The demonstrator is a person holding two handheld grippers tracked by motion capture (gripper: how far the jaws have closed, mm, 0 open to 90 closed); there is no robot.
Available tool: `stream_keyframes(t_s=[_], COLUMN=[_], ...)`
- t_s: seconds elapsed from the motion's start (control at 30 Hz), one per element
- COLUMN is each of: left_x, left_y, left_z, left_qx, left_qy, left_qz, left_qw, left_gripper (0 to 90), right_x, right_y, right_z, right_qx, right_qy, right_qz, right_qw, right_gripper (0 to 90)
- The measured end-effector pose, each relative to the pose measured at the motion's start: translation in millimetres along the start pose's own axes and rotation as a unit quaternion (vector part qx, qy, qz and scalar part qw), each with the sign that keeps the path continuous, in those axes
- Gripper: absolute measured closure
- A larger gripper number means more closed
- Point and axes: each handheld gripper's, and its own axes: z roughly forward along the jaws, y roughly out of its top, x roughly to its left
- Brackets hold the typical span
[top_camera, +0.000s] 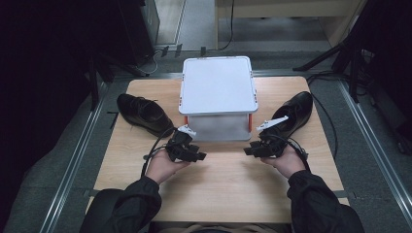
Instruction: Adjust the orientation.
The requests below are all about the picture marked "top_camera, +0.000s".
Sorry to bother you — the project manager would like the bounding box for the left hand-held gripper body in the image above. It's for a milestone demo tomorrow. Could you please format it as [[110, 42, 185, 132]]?
[[164, 124, 199, 163]]

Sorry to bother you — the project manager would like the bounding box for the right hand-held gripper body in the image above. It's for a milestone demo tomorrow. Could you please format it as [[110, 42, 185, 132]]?
[[256, 115, 290, 159]]

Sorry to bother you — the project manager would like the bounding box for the black leather dress shoe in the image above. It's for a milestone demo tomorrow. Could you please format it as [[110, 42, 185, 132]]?
[[116, 92, 176, 139], [261, 90, 314, 140]]

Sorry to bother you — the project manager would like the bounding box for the white two-tier shoe rack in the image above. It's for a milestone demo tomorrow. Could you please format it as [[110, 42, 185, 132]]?
[[178, 55, 259, 143]]

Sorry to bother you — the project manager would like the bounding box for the person's right hand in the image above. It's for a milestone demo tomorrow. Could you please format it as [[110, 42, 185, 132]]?
[[260, 144, 309, 180]]

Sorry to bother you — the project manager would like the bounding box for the person's left hand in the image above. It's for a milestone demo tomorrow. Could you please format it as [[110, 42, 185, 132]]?
[[145, 149, 192, 185]]

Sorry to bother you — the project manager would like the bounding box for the black metal stand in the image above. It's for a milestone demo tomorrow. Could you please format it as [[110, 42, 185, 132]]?
[[86, 51, 151, 112]]

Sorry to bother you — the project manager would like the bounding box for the black tripod stand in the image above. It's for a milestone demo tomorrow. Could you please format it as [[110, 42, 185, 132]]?
[[292, 32, 368, 105]]

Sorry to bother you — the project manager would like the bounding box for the black cabinet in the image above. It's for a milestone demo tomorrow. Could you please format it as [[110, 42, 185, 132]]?
[[116, 0, 156, 66]]

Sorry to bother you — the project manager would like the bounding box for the light wooden furniture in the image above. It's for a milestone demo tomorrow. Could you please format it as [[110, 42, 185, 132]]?
[[214, 0, 368, 50]]

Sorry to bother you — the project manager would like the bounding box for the left hand-held gripper black cable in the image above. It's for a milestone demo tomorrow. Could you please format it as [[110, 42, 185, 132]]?
[[140, 126, 178, 178]]

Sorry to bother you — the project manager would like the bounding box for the black floor cable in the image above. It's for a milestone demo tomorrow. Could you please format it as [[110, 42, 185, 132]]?
[[305, 73, 339, 159]]

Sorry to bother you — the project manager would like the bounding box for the white cable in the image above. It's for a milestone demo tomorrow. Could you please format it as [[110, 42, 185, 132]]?
[[142, 48, 163, 76]]

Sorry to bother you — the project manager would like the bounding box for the metal floor rail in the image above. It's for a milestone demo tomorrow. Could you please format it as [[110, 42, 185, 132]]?
[[38, 82, 110, 233], [338, 79, 412, 227]]

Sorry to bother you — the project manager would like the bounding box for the hanging black cable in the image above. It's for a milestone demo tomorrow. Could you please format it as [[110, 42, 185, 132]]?
[[217, 0, 236, 51]]

